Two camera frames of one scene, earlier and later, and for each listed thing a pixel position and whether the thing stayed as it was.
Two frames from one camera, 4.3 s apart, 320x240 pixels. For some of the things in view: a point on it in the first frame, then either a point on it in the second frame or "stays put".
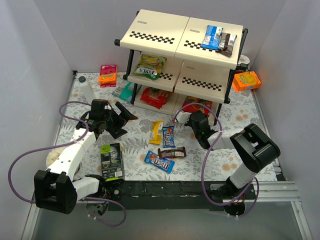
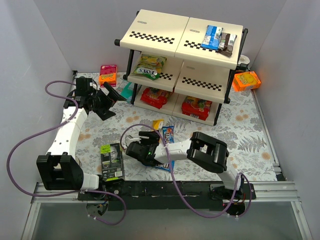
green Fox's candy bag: (150, 66) stays put
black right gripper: (194, 119) to (135, 150)
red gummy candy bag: (195, 107) stays put
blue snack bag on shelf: (211, 39) stays put
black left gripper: (115, 120) to (105, 101)
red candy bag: (156, 98) stays put
